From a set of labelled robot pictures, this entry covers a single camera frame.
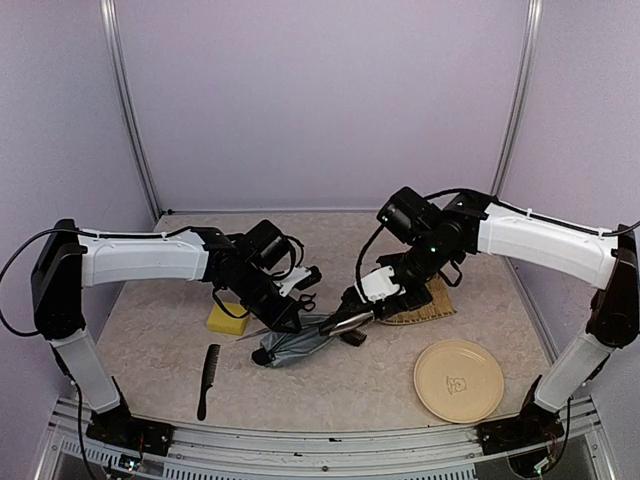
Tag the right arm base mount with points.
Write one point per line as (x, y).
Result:
(531, 426)

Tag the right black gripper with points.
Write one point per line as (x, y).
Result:
(397, 304)

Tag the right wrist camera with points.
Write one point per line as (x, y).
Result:
(378, 285)

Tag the left aluminium frame post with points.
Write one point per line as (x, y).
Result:
(125, 99)

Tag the woven bamboo tray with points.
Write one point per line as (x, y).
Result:
(441, 306)

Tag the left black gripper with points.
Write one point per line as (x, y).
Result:
(276, 318)

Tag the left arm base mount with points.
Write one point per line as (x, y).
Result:
(118, 427)

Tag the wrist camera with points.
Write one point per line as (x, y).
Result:
(299, 279)
(378, 285)

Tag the beige round plate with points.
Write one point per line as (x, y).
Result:
(458, 381)

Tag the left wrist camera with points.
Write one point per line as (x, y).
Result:
(299, 279)

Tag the black clipper guard attachment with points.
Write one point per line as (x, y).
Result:
(353, 337)

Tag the black plastic comb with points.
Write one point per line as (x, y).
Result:
(207, 379)

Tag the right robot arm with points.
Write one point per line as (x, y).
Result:
(442, 229)

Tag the grey zip pouch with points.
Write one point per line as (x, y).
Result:
(277, 349)

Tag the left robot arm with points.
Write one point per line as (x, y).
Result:
(259, 267)

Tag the black handled scissors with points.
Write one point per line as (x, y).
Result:
(253, 334)
(306, 302)

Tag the yellow sponge block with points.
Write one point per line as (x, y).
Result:
(231, 319)

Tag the right aluminium frame post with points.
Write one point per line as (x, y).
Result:
(518, 102)

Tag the black silver hair clipper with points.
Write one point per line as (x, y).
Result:
(344, 321)

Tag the aluminium frame post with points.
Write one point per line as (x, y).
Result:
(125, 99)
(518, 102)

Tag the front aluminium rail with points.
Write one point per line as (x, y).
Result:
(205, 452)

